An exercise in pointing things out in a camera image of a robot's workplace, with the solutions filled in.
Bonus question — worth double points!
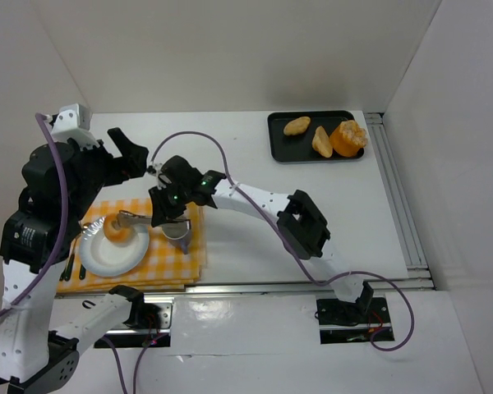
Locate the aluminium rail frame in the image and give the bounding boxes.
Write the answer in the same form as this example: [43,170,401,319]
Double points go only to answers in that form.
[364,112,435,291]

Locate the black handled cutlery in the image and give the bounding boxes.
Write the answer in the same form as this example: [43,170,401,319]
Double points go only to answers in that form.
[60,236,80,282]
[79,264,86,281]

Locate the small oval bread roll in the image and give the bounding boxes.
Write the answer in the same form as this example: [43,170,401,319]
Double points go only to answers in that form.
[283,116,311,136]

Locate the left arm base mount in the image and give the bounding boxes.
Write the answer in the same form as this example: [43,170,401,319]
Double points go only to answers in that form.
[105,302,173,349]

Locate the yellow checkered cloth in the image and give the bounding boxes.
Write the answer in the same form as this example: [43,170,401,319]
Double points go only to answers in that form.
[57,199,206,294]

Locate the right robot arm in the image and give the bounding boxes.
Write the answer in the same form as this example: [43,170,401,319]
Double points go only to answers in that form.
[146,155,373,311]

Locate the white paper plate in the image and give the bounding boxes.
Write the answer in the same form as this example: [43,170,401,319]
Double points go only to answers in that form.
[78,217,150,277]

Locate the glazed ring donut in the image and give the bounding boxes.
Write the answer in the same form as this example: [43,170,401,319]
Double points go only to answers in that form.
[103,212,135,244]

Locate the purple mug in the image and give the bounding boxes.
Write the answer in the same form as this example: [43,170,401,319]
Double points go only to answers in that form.
[161,220,192,254]

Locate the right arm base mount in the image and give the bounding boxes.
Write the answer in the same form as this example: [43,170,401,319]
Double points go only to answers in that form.
[315,296,395,345]

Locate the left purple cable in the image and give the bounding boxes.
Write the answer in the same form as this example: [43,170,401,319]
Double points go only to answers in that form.
[0,112,70,328]

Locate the stainless steel tongs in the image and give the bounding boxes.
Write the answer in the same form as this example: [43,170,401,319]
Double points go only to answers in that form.
[108,210,191,230]

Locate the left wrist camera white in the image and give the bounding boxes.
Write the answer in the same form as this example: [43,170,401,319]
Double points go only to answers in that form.
[51,103,94,146]

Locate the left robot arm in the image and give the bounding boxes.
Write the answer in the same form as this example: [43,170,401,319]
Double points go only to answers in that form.
[0,128,149,393]

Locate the orange cupcake-shaped bread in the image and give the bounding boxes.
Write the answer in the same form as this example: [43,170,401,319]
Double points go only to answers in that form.
[329,120,368,158]

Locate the wedge-shaped bread slice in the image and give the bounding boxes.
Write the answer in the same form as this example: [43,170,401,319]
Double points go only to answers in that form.
[311,126,334,158]

